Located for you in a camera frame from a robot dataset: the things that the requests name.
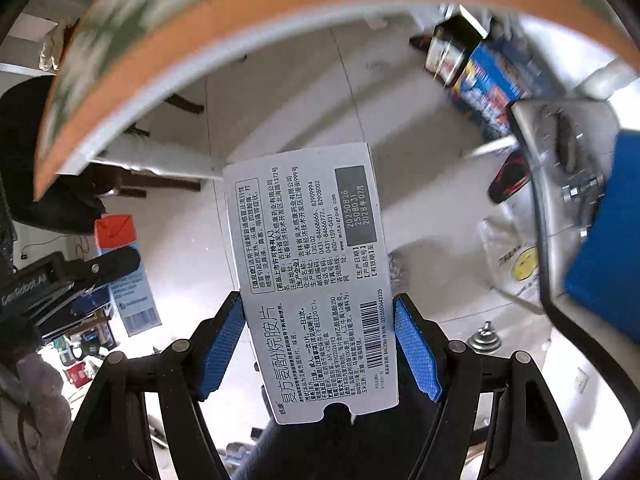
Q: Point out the white power socket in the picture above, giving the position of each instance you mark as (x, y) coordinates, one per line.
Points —
(580, 382)

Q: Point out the red and blue medicine box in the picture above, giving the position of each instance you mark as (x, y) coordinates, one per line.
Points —
(127, 305)

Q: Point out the black jacket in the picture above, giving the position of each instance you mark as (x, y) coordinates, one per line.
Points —
(30, 160)

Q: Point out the grey office chair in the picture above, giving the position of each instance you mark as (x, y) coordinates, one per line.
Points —
(530, 125)

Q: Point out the smiley plastic bag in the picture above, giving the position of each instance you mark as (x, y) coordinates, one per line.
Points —
(515, 265)

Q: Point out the red and black slipper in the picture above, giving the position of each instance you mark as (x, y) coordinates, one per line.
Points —
(507, 180)

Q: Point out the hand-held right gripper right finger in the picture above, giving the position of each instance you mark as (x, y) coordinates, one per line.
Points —
(417, 355)

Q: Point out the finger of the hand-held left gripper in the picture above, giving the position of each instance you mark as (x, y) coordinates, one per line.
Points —
(112, 264)
(70, 312)

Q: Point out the white table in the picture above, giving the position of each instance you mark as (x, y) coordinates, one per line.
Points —
(150, 160)

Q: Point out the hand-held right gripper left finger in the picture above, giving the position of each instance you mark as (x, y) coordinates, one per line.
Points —
(220, 352)

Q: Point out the person's left forearm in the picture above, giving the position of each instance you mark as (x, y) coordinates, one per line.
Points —
(30, 400)

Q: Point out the white medicine box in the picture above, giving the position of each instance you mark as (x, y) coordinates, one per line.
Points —
(310, 260)

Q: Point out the black printed box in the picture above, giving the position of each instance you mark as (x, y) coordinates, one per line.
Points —
(447, 50)

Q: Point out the grey fluffy slipper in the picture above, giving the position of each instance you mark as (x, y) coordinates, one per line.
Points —
(398, 272)

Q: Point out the white stick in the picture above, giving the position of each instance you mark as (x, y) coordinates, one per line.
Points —
(492, 147)

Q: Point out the green checkered chess mat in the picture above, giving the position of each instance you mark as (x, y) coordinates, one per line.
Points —
(150, 25)

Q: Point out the blue toy box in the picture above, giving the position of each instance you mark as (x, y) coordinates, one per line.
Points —
(492, 85)

